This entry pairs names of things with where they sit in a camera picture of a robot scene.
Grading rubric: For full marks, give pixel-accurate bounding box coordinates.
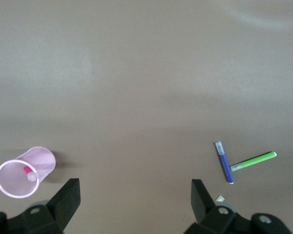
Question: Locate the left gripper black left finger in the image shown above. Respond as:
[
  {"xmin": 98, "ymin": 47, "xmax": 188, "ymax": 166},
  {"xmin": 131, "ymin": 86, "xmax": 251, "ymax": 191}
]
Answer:
[{"xmin": 21, "ymin": 178, "xmax": 81, "ymax": 234}]

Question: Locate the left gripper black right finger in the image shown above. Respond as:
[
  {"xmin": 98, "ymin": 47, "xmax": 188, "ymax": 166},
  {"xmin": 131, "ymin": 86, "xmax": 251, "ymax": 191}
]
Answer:
[{"xmin": 184, "ymin": 179, "xmax": 252, "ymax": 234}]

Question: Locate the pink marker pen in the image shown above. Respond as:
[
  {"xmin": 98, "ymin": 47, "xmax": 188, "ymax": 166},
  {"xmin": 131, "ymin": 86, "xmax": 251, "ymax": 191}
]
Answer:
[{"xmin": 23, "ymin": 165, "xmax": 37, "ymax": 182}]

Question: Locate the pink mesh cup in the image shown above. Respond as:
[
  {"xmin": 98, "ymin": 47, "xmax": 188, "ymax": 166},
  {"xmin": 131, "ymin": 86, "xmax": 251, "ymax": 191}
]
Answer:
[{"xmin": 0, "ymin": 146, "xmax": 57, "ymax": 198}]

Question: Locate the purple marker pen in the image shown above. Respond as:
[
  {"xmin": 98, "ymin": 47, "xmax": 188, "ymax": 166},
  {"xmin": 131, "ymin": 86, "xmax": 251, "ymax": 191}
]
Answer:
[{"xmin": 214, "ymin": 140, "xmax": 235, "ymax": 185}]

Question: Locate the green marker pen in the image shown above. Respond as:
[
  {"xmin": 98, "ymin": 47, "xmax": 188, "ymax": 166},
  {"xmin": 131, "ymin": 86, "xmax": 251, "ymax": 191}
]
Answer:
[{"xmin": 230, "ymin": 151, "xmax": 277, "ymax": 172}]

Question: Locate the brown table cover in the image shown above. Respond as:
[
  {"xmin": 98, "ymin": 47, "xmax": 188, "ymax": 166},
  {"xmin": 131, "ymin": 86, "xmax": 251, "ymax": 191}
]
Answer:
[{"xmin": 0, "ymin": 0, "xmax": 293, "ymax": 234}]

